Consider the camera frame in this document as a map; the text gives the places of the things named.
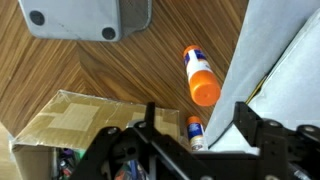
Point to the orange capped glue stick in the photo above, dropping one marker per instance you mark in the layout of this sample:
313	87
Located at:
203	85

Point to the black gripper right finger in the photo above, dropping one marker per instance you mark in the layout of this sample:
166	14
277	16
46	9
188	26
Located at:
284	154

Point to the grey mesh metal basket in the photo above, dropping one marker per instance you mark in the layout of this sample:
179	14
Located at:
90	20

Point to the dark wooden side table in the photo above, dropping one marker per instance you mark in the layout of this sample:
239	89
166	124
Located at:
145	66

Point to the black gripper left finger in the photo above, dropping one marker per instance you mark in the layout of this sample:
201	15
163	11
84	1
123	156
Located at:
160	156

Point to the light grey folded duvet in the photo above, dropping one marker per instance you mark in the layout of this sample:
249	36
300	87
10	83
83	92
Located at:
275	69

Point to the brown cardboard box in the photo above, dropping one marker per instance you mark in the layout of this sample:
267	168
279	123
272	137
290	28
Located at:
68	120

